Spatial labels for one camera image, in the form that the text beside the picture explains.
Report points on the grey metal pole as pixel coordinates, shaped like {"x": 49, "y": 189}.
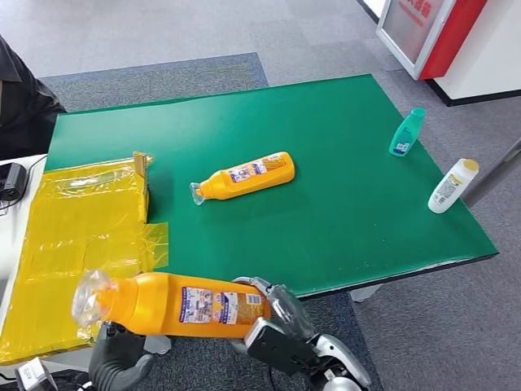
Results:
{"x": 492, "y": 172}

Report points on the white bottle with yellow cap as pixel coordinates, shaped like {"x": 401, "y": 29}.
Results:
{"x": 449, "y": 188}

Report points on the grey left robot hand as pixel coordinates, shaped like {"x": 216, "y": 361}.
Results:
{"x": 117, "y": 361}

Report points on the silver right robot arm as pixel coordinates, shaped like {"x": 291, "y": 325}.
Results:
{"x": 346, "y": 361}

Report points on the black device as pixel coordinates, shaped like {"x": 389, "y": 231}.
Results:
{"x": 12, "y": 182}

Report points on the orange bottle with clear cap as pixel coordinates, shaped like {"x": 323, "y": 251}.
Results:
{"x": 179, "y": 305}
{"x": 248, "y": 177}

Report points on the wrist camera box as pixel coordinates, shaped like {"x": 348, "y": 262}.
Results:
{"x": 280, "y": 348}
{"x": 35, "y": 375}

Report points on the teal plastic bottle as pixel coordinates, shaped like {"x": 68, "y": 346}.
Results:
{"x": 405, "y": 135}

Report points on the yellow plastic-wrapped cardboard box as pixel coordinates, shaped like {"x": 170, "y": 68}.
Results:
{"x": 81, "y": 226}

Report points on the green table mat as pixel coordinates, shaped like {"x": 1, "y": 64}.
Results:
{"x": 333, "y": 129}

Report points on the white counter with black base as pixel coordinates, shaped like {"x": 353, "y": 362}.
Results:
{"x": 484, "y": 59}

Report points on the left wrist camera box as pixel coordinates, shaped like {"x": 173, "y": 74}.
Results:
{"x": 35, "y": 375}

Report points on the person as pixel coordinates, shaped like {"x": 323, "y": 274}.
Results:
{"x": 24, "y": 108}

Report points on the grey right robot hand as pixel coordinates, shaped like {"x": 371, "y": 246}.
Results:
{"x": 289, "y": 310}

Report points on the red and white sign stand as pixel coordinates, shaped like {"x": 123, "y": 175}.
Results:
{"x": 443, "y": 38}

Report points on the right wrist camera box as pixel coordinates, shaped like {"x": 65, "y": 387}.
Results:
{"x": 280, "y": 348}

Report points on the white table foot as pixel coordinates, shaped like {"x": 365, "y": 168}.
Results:
{"x": 364, "y": 293}
{"x": 160, "y": 345}

